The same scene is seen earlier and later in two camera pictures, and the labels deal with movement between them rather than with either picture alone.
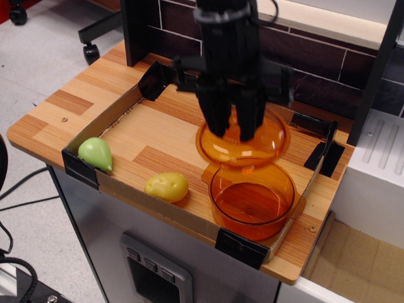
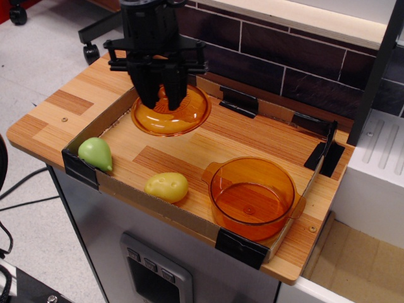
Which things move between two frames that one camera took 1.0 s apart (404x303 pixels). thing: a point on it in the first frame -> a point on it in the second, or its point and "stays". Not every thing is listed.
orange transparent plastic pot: x=254 y=203 stays
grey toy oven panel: x=153 y=276 stays
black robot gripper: x=231 y=65 -> x=150 y=35
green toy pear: x=95 y=151 stays
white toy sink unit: x=371 y=194 stays
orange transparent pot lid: x=268 y=146 -> x=192 y=113
